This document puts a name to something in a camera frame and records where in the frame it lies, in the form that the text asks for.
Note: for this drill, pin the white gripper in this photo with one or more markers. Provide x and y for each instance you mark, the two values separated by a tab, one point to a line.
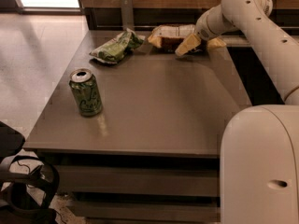
203	32

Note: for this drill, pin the brown chip bag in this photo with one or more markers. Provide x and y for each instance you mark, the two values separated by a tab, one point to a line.
168	37

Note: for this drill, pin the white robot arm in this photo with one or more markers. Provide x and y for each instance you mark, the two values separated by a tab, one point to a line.
259	164

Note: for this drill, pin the green chip bag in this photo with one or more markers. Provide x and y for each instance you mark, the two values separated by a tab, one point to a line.
114	50

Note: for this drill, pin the green soda can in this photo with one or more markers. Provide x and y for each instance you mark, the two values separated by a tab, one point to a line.
84	87

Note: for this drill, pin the grey drawer cabinet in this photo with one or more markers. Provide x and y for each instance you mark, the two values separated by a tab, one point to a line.
160	111

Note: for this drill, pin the upper grey drawer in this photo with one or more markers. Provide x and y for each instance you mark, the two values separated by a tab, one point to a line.
138	181

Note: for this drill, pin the grey drawer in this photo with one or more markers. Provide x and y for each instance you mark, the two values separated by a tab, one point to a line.
138	181
145	212

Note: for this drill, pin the lower grey drawer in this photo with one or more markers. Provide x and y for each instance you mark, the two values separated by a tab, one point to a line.
145	212

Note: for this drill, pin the left metal wall bracket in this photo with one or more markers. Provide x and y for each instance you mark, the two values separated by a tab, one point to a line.
127	14

